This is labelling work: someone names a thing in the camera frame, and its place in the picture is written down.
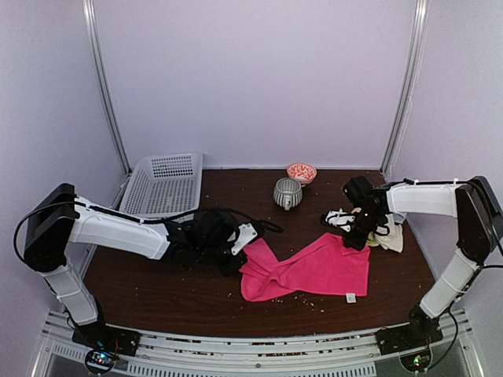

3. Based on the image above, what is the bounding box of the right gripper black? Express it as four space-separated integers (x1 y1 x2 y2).
342 208 384 251

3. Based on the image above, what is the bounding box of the pink microfibre towel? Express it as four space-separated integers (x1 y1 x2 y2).
240 233 371 302

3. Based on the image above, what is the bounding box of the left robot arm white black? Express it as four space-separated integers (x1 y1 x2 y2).
13 183 259 349

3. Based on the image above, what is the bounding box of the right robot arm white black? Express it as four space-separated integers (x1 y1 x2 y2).
343 175 502 353

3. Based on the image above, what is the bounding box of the yellow green patterned towel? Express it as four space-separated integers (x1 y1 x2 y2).
366 232 380 247

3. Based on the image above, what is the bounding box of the beige towel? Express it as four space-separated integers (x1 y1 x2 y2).
374 214 404 253

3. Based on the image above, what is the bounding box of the white perforated plastic basket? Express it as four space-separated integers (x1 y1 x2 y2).
119 152 204 218

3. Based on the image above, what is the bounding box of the red white patterned bowl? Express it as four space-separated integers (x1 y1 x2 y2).
286 163 318 185

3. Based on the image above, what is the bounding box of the grey striped ceramic mug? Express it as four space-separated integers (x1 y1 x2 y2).
273 178 303 211

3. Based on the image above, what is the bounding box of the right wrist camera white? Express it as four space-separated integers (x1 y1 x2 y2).
321 209 355 232

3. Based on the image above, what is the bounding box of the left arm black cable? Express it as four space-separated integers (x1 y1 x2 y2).
13 198 284 272

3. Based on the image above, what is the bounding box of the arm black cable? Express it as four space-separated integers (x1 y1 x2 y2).
426 219 503 372
13 198 284 272

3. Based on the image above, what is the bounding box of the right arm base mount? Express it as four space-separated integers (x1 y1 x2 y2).
375 324 443 355

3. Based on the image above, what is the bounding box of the aluminium front rail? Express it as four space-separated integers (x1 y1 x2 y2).
29 309 484 377

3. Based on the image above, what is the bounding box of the right aluminium corner post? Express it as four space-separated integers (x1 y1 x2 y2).
380 0 430 180

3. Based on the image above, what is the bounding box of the aluminium corner post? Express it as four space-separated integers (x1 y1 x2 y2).
380 0 430 180
82 0 132 176

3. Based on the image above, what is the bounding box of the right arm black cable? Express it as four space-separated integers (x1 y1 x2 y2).
426 219 503 372

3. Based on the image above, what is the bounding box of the left aluminium corner post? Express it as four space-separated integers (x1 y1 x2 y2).
82 0 132 176

